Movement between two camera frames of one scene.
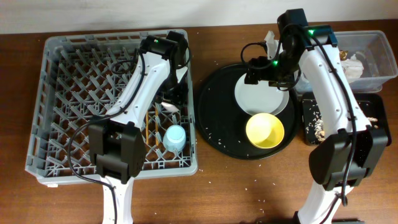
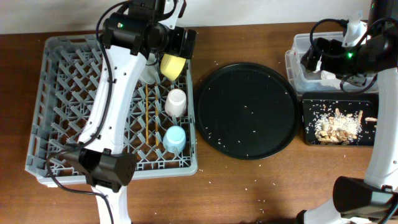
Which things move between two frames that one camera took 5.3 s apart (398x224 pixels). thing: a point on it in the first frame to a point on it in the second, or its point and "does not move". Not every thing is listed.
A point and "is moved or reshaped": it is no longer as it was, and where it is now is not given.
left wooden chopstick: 147,127 does not move
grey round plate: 260,98 is moved or reshaped
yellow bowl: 265,130 is moved or reshaped
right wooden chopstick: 157,135 does not move
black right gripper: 259,69 to 332,48
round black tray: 224,125 does not move
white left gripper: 180,96 to 177,47
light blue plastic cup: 175,138 does not move
